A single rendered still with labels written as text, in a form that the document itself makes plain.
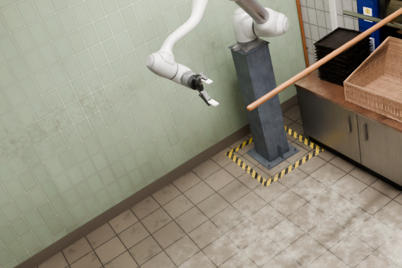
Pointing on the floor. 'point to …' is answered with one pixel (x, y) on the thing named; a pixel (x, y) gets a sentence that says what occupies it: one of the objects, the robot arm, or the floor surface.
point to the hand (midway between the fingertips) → (212, 93)
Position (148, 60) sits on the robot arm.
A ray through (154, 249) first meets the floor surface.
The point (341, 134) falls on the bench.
